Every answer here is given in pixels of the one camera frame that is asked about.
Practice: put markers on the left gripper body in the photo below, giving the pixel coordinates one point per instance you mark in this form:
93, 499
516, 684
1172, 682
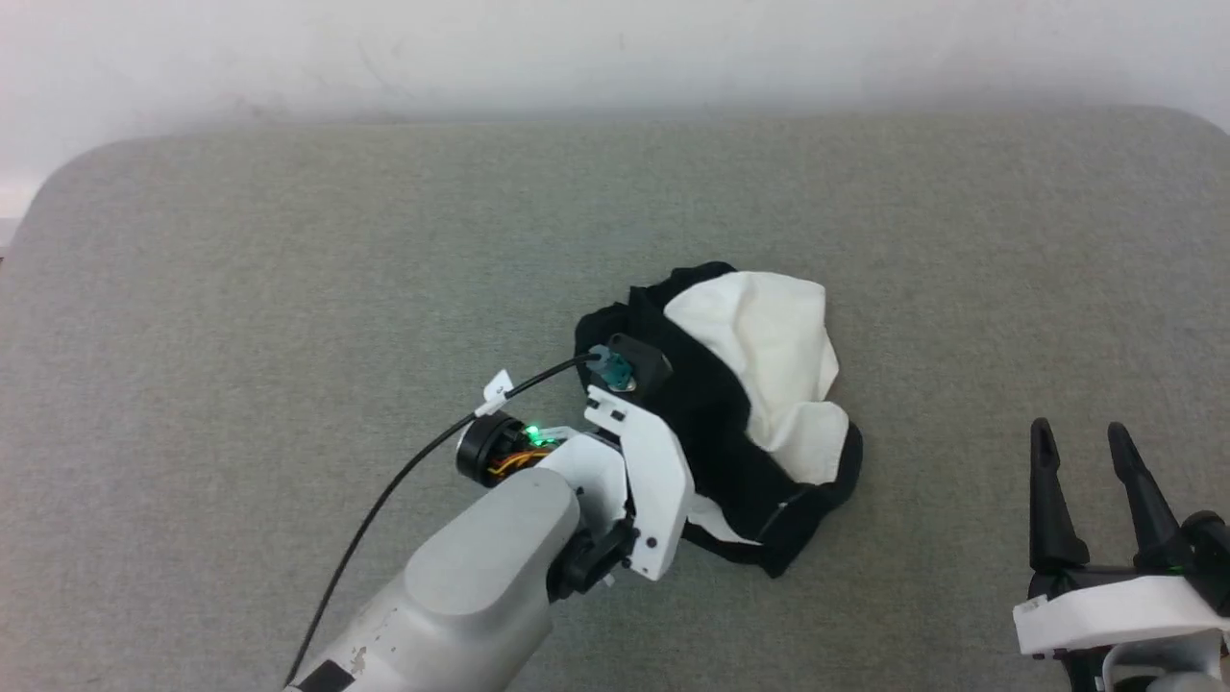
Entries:
658, 481

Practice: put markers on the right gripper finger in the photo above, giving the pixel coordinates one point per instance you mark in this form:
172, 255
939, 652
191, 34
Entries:
1052, 509
1153, 524

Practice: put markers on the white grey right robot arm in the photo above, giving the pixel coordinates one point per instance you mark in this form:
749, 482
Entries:
1182, 680

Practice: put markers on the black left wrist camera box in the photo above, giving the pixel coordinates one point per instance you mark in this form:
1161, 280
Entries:
646, 360

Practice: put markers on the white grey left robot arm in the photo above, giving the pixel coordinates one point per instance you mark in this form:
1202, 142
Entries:
471, 586

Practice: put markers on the black and white garment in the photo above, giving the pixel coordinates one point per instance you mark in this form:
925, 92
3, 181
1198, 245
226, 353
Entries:
759, 327

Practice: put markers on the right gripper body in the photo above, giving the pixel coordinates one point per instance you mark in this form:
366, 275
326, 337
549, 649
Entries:
1115, 610

